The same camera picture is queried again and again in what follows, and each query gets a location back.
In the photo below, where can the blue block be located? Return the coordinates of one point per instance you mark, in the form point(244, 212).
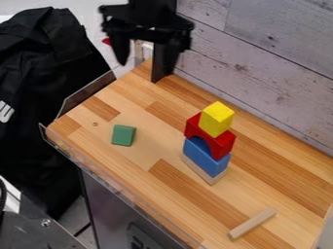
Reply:
point(205, 157)

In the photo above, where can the red arch block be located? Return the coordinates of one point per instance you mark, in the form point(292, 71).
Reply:
point(214, 140)

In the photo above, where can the flat wooden block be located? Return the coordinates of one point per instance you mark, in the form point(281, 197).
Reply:
point(203, 173)

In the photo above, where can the yellow cube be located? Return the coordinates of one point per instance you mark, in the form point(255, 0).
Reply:
point(216, 119)

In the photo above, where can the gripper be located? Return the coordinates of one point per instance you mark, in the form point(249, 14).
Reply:
point(147, 20)

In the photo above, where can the green block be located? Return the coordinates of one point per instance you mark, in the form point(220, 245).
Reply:
point(123, 135)

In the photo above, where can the black cloth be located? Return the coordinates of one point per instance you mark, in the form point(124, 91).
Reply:
point(41, 97)

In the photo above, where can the long wooden block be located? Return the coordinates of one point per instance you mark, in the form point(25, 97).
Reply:
point(252, 223)

